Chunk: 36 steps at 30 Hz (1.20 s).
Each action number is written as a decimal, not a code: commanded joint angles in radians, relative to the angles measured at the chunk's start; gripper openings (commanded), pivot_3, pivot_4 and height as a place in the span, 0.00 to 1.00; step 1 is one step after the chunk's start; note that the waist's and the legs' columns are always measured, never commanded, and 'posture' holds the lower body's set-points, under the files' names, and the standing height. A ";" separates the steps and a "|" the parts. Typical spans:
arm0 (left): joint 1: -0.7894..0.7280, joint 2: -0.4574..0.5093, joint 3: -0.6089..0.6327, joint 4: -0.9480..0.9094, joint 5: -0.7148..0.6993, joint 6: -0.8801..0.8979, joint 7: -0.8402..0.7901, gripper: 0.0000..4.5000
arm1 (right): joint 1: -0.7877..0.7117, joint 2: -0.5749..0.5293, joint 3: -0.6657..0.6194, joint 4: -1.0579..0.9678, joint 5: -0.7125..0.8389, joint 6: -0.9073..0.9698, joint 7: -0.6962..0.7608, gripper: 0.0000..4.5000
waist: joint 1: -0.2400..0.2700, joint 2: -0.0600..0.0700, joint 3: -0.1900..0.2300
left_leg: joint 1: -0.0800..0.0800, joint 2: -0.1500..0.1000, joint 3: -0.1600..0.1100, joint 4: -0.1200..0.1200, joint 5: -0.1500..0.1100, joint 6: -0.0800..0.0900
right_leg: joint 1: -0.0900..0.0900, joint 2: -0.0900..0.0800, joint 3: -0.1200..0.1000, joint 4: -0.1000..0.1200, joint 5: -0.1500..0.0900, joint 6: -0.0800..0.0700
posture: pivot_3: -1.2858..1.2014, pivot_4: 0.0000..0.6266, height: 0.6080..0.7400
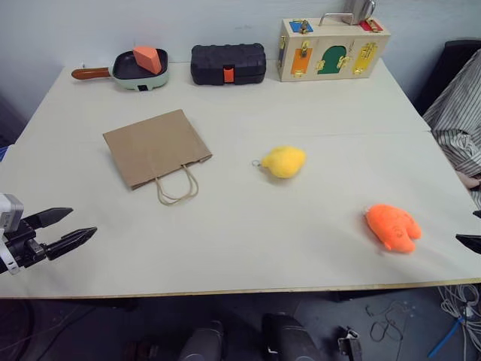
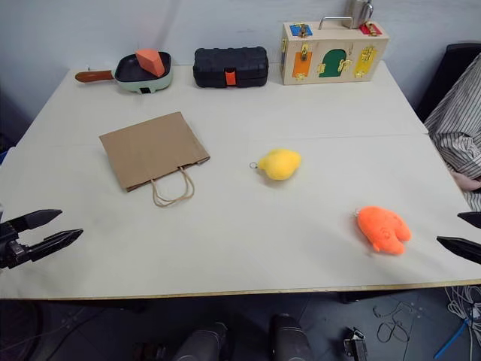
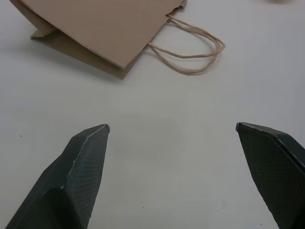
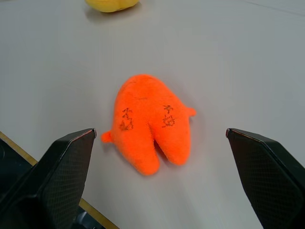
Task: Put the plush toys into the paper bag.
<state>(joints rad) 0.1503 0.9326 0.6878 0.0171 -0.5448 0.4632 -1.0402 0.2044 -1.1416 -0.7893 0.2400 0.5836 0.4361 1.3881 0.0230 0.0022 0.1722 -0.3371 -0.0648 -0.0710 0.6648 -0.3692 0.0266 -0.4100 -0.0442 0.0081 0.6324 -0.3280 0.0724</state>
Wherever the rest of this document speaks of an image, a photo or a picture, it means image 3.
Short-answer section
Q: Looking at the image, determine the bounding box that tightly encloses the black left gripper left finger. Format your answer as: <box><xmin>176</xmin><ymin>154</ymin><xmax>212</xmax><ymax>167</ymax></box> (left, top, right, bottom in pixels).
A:
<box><xmin>5</xmin><ymin>124</ymin><xmax>111</xmax><ymax>229</ymax></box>

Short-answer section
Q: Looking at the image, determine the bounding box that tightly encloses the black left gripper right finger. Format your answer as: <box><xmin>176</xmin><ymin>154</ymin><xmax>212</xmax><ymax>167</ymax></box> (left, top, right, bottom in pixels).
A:
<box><xmin>235</xmin><ymin>122</ymin><xmax>305</xmax><ymax>229</ymax></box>

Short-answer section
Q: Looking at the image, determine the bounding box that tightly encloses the brown paper bag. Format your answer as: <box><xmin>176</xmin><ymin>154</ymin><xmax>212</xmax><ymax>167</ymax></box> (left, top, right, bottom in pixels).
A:
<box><xmin>9</xmin><ymin>0</ymin><xmax>226</xmax><ymax>79</ymax></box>

